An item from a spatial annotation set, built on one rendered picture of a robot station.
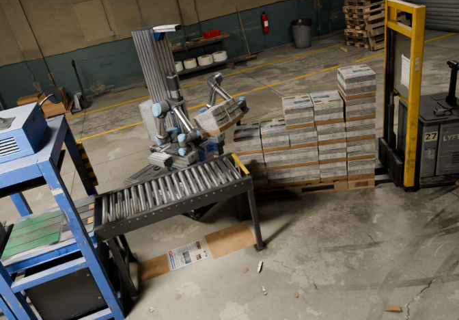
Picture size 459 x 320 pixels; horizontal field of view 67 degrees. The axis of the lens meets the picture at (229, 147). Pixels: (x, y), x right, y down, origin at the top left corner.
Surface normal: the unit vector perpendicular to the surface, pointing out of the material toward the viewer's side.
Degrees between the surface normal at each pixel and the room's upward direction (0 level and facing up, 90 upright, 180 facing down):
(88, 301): 90
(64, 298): 90
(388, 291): 0
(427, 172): 90
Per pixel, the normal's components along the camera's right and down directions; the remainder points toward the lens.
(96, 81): 0.31, 0.38
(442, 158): -0.07, 0.47
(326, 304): -0.18, -0.87
